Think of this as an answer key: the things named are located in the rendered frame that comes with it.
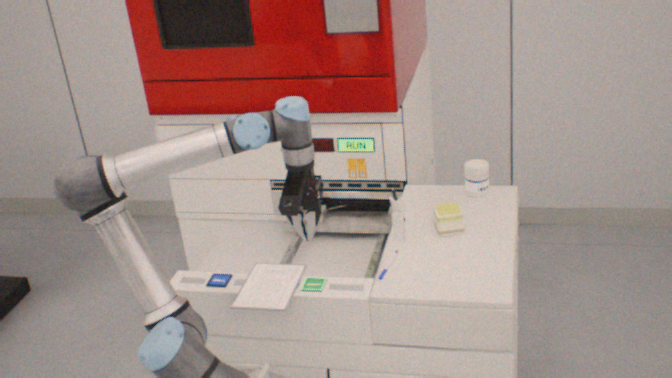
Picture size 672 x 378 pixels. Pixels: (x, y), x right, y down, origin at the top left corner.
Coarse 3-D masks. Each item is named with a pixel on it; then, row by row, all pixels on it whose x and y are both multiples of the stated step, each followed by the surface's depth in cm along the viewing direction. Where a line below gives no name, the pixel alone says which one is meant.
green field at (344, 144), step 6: (342, 144) 245; (348, 144) 245; (354, 144) 244; (360, 144) 244; (366, 144) 243; (372, 144) 243; (342, 150) 246; (348, 150) 246; (354, 150) 245; (360, 150) 245; (366, 150) 244; (372, 150) 244
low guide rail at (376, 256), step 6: (384, 234) 243; (378, 240) 240; (384, 240) 241; (378, 246) 237; (384, 246) 241; (372, 252) 234; (378, 252) 233; (372, 258) 231; (378, 258) 232; (372, 264) 228; (378, 264) 232; (366, 270) 225; (372, 270) 225; (366, 276) 222; (372, 276) 224
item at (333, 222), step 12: (336, 216) 250; (348, 216) 249; (360, 216) 248; (372, 216) 248; (384, 216) 247; (288, 228) 250; (324, 228) 247; (336, 228) 246; (348, 228) 245; (360, 228) 244; (372, 228) 243; (384, 228) 242
